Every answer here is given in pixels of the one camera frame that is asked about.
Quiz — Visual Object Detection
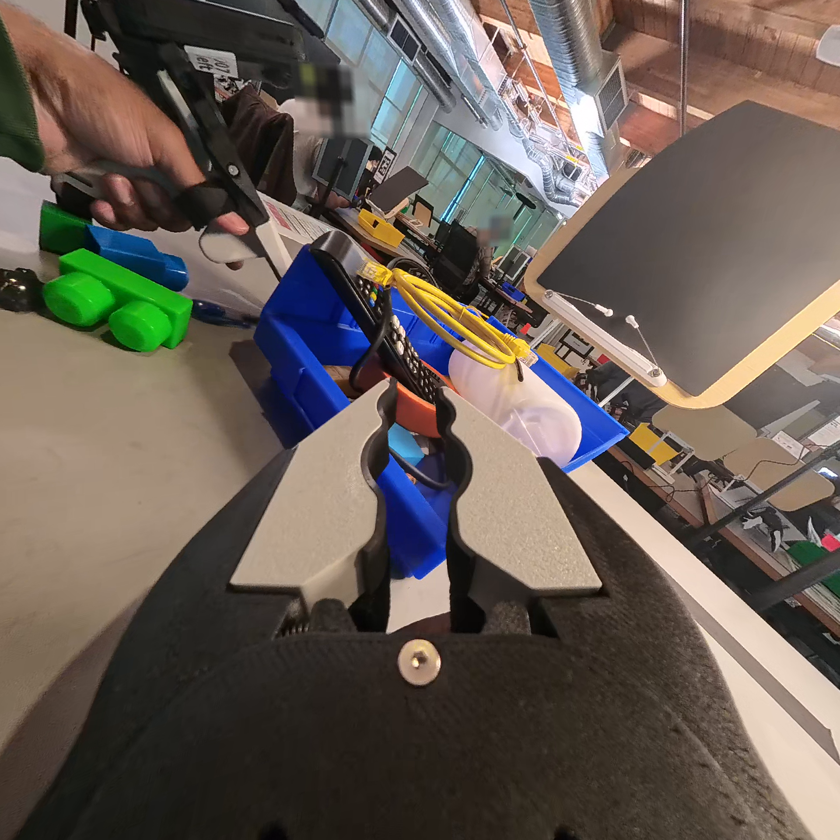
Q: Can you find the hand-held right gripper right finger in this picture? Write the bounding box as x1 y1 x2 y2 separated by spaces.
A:
435 386 604 634

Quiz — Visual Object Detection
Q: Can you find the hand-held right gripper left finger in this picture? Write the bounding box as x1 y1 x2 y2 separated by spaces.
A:
228 377 399 632

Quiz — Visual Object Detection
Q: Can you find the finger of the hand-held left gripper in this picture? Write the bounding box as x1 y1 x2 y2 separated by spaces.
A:
252 193 337 280
199 225 265 266

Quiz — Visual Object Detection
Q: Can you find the blue pen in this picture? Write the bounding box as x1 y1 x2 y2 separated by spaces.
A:
192 298 258 329

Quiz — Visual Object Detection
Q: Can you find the blue plastic bin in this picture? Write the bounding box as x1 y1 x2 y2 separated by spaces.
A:
255 244 630 580

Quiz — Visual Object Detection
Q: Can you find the person's left forearm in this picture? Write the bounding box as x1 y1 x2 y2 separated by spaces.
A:
0 20 46 173

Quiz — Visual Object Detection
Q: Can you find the green plastic object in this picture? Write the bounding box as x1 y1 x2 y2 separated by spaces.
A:
42 248 193 352

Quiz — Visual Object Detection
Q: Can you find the black round object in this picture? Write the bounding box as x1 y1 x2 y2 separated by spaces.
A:
0 268 43 312

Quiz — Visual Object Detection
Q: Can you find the person's left hand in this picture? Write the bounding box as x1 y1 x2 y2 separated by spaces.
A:
0 7 252 237

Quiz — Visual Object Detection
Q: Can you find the black remote control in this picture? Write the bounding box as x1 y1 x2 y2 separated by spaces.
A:
310 231 447 404

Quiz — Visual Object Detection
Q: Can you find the blue plastic block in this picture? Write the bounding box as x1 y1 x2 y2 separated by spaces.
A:
85 224 190 293

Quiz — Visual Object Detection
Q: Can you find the yellow bin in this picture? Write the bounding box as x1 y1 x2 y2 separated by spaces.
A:
357 209 406 249
630 423 680 467
535 341 578 378

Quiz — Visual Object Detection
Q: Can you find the grey desk monitor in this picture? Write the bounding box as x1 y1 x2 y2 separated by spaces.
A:
314 136 375 191

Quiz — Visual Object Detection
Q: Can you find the white plastic bottle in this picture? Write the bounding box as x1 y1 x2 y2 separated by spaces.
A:
448 341 584 463

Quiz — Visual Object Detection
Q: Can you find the light blue sponge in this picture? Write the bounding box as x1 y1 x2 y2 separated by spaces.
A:
387 423 424 463

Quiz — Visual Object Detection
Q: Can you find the dark grey tilted panel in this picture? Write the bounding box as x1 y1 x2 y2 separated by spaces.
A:
371 166 429 214

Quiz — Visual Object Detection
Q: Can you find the orange tape roll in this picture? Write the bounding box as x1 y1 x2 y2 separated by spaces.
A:
390 374 447 439

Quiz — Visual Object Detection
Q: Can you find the white board stand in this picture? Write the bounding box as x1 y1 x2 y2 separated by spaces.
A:
594 374 637 408

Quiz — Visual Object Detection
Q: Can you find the green plastic block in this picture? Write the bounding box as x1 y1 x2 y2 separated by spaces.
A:
39 200 93 256

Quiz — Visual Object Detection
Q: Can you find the beige chair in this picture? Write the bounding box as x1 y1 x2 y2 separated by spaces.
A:
653 403 756 460
725 438 834 511

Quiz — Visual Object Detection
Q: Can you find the black metal pole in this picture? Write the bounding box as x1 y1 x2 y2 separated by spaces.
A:
682 438 840 549

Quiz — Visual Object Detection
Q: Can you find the black cable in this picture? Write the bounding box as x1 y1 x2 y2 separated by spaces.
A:
349 289 454 490

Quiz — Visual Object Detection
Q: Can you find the yellow ethernet cable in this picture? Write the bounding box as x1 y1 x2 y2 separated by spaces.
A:
356 259 539 370

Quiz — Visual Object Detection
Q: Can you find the white board rail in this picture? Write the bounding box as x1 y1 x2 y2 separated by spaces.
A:
543 289 667 388

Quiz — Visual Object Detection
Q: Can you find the black board with wooden frame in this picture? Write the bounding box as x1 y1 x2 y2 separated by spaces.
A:
525 100 840 411

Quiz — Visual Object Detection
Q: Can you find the metal duct with vent grilles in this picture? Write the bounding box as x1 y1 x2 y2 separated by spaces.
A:
528 0 631 178

